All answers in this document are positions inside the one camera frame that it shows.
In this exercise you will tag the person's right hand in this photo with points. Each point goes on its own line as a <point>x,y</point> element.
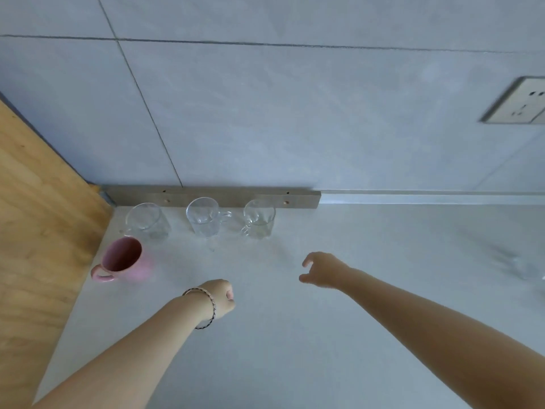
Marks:
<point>328,272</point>

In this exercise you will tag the person's left hand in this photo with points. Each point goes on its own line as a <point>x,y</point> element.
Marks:
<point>223,298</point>

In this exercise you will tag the clear glass mug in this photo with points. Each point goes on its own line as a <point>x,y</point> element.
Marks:
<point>147,225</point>
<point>259,223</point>
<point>204,221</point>
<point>517,268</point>

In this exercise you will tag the pink ceramic mug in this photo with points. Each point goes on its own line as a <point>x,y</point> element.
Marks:
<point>121,255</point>

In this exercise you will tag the person's left forearm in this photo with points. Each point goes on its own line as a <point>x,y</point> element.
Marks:
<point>127,366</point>

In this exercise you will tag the person's right forearm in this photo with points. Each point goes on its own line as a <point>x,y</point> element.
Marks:
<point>447,340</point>

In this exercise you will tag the white backsplash strip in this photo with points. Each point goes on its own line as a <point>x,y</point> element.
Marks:
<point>426,198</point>

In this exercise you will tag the wooden cabinet side panel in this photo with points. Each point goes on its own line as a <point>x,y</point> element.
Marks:
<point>38,251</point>

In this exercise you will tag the grey metal wall strip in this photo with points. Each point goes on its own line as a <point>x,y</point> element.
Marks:
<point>179,193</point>

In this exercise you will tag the beige wall socket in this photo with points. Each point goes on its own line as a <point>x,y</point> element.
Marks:
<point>519,102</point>

